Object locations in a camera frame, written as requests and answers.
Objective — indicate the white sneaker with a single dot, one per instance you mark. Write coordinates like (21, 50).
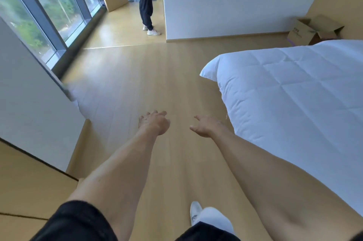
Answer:
(195, 211)

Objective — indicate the black t-shirt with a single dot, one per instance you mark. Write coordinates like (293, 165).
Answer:
(76, 223)

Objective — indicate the person's left forearm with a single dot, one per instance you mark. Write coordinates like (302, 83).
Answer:
(119, 175)

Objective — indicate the white bed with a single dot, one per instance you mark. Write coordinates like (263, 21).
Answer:
(297, 101)

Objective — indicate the light denim shorts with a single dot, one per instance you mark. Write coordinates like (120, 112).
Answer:
(215, 218)

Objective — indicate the brown cardboard box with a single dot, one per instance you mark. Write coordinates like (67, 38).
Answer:
(300, 35)

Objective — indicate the large glass window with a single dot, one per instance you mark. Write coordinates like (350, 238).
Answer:
(42, 8)

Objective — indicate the person's right hand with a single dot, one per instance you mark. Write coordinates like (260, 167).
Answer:
(210, 128)

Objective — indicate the person's left hand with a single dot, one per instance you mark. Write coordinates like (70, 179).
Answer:
(154, 123)

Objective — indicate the person's right forearm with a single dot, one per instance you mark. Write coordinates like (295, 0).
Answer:
(278, 187)

